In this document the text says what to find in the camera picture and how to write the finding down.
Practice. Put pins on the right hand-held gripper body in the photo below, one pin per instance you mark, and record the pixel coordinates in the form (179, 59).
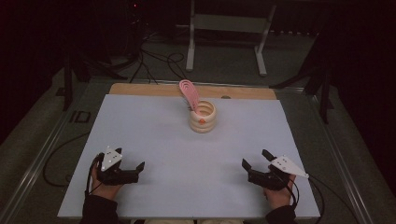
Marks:
(267, 180)

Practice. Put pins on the cream ribbed cup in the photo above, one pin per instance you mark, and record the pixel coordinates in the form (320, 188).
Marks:
(202, 126)

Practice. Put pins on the white metal stand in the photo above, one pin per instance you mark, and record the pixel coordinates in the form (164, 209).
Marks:
(230, 24)

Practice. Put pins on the black metal stand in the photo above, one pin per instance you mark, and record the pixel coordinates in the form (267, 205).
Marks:
(325, 93)
(67, 84)

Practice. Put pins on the person's right hand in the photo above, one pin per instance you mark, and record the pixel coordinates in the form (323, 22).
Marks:
(280, 199)

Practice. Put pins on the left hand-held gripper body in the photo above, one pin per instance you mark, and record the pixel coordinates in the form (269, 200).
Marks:
(116, 177)

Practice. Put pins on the aluminium rail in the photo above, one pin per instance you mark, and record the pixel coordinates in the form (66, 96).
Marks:
(342, 161)
(37, 161)

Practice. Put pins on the person's left hand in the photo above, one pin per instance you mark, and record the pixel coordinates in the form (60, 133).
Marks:
(104, 191)

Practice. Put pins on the pink hairbrush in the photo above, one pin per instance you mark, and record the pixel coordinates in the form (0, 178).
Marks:
(190, 91)

